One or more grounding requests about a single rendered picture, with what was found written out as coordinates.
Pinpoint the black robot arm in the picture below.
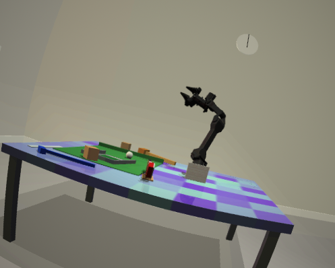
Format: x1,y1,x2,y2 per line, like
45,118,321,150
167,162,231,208
191,92,226,166

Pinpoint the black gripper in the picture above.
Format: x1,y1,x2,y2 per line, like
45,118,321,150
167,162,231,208
181,87,204,106

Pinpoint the orange mallet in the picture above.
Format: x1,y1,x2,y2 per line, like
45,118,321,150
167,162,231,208
138,148,176,166

